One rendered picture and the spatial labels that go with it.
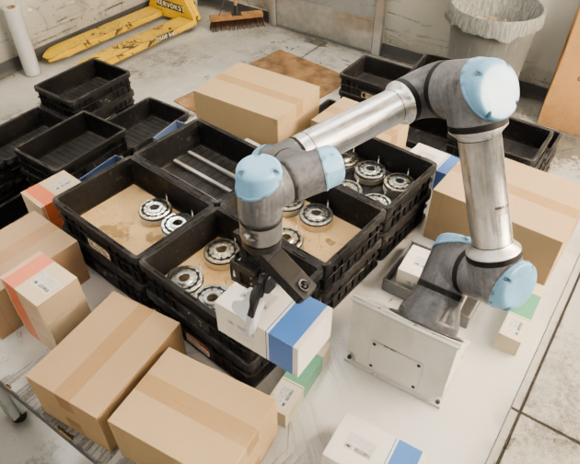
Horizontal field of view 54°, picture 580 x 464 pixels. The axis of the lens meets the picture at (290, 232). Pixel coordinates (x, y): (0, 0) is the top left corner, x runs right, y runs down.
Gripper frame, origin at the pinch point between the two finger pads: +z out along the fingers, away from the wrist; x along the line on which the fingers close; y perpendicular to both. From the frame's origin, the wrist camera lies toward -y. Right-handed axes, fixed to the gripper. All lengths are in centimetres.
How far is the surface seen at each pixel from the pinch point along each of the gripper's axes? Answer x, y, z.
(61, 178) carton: -23, 105, 25
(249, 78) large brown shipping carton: -106, 90, 20
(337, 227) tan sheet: -56, 18, 28
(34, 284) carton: 15, 65, 18
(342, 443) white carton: 0.4, -18.5, 32.0
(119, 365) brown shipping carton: 17.3, 33.0, 24.8
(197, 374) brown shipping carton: 8.5, 16.4, 24.8
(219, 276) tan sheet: -20.0, 34.1, 27.7
